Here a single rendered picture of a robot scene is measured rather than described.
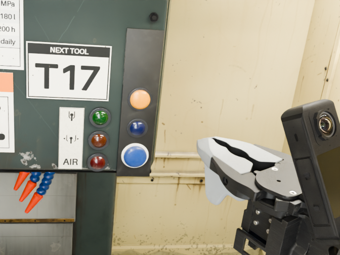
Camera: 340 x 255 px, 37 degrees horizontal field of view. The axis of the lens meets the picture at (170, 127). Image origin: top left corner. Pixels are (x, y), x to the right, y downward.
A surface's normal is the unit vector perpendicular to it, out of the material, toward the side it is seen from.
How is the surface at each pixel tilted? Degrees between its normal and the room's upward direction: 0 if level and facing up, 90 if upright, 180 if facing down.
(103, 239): 90
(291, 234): 90
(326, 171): 57
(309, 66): 90
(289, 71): 90
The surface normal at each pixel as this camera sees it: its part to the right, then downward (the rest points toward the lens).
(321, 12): -0.98, -0.03
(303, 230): -0.77, 0.18
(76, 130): 0.16, 0.42
